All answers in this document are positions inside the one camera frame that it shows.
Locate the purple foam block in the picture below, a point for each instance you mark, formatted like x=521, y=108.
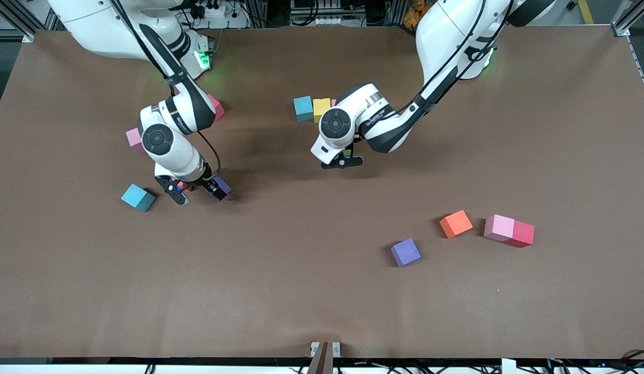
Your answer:
x=225, y=183
x=405, y=252

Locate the orange foam block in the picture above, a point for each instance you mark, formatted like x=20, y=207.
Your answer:
x=183, y=185
x=456, y=223

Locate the blue foam block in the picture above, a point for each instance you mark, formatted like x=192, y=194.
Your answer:
x=137, y=197
x=303, y=108

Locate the yellow foam block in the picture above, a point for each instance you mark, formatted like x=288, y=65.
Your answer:
x=322, y=109

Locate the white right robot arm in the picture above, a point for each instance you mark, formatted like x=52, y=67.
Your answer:
x=181, y=117

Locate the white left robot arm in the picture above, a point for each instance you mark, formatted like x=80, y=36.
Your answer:
x=384, y=130

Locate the red foam block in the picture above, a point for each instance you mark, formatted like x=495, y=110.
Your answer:
x=219, y=110
x=522, y=234

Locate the white slotted power strip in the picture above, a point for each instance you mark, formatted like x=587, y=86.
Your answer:
x=322, y=21

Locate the brown table cover sheet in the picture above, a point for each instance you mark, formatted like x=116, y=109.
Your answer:
x=322, y=301

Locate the bag of orange items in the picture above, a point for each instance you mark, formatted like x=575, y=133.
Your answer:
x=412, y=15

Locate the white power strip with plugs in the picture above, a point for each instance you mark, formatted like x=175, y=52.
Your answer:
x=218, y=11

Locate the small white box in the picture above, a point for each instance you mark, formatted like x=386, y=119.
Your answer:
x=509, y=366

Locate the brown camera mount with bracket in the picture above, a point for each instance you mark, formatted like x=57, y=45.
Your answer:
x=322, y=361

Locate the aluminium frame profile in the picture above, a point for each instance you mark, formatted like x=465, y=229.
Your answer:
x=626, y=21
x=23, y=26

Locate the silver perforated edge rail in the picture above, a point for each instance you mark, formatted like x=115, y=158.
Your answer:
x=641, y=70

